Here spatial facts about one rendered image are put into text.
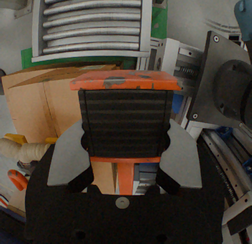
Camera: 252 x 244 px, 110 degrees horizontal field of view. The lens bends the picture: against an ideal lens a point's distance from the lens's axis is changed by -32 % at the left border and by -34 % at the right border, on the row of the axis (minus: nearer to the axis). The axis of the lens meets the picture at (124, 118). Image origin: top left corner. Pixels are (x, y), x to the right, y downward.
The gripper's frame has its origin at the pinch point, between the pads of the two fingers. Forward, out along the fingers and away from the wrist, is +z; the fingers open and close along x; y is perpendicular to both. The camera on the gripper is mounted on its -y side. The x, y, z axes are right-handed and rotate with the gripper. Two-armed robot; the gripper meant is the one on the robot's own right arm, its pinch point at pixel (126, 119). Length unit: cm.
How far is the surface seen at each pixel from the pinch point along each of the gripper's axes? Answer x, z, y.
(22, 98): -38.5, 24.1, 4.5
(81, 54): -24, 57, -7
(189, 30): 61, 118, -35
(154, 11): 26, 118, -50
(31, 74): -66, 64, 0
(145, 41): 9, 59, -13
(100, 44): -15, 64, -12
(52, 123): -26.8, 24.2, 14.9
